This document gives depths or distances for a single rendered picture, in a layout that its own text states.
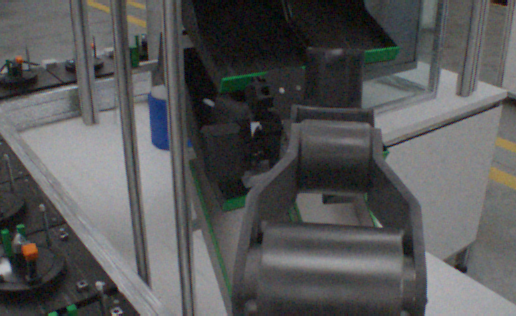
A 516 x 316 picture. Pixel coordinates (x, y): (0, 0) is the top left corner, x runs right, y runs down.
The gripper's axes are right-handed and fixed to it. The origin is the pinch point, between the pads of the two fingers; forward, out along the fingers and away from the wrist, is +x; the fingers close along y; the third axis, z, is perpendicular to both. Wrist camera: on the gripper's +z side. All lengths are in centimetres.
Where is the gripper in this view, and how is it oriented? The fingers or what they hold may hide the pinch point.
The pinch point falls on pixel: (262, 136)
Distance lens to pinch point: 70.4
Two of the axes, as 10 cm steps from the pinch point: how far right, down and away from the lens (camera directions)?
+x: -4.3, -1.3, 8.9
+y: -9.0, 1.7, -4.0
